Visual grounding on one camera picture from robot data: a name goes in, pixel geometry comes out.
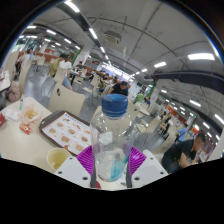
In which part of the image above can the printed paper tray liner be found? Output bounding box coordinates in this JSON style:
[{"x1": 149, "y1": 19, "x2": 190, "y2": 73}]
[{"x1": 41, "y1": 112, "x2": 93, "y2": 155}]

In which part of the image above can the clear bag of fries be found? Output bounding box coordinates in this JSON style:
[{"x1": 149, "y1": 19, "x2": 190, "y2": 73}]
[{"x1": 18, "y1": 104, "x2": 44, "y2": 129}]

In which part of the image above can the pink backpack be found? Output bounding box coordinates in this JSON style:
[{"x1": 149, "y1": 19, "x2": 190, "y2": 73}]
[{"x1": 5, "y1": 80, "x2": 23, "y2": 103}]

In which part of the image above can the red wallet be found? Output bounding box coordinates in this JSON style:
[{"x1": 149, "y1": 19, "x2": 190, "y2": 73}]
[{"x1": 0, "y1": 113, "x2": 7, "y2": 128}]

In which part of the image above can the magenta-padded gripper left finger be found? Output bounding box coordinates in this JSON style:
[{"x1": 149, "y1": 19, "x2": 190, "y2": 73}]
[{"x1": 54, "y1": 144, "x2": 98, "y2": 189}]

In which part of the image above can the cream paper cup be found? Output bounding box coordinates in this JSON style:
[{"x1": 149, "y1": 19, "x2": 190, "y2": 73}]
[{"x1": 46, "y1": 147, "x2": 72, "y2": 172}]

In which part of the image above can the white paper receipt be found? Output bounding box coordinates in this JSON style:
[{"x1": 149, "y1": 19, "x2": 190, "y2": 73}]
[{"x1": 3, "y1": 108, "x2": 21, "y2": 123}]

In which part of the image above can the dark brown food tray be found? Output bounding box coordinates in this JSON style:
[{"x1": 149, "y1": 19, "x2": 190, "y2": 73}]
[{"x1": 39, "y1": 110, "x2": 98, "y2": 158}]

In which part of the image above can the group of ceiling lights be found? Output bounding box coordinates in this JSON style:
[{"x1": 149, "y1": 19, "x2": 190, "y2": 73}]
[{"x1": 19, "y1": 0, "x2": 224, "y2": 141}]

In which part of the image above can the person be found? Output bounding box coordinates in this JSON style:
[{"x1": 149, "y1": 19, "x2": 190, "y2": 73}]
[
  {"x1": 161, "y1": 132, "x2": 207, "y2": 174},
  {"x1": 49, "y1": 53, "x2": 66, "y2": 78},
  {"x1": 176, "y1": 124, "x2": 189, "y2": 143},
  {"x1": 59, "y1": 54, "x2": 74, "y2": 91},
  {"x1": 107, "y1": 80, "x2": 130, "y2": 98},
  {"x1": 136, "y1": 92, "x2": 146, "y2": 104}
]

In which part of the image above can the group of beige chairs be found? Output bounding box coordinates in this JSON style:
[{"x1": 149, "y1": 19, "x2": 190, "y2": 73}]
[{"x1": 6, "y1": 53, "x2": 178, "y2": 141}]

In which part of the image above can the clear water bottle blue cap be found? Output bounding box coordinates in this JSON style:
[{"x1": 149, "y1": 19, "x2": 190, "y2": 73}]
[{"x1": 89, "y1": 93, "x2": 137, "y2": 184}]

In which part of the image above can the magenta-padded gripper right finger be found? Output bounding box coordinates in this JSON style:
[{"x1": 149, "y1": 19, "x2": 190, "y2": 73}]
[{"x1": 128, "y1": 146, "x2": 169, "y2": 188}]

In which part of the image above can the small red sauce packet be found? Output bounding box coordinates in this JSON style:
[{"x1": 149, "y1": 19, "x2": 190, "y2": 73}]
[{"x1": 19, "y1": 123, "x2": 33, "y2": 135}]

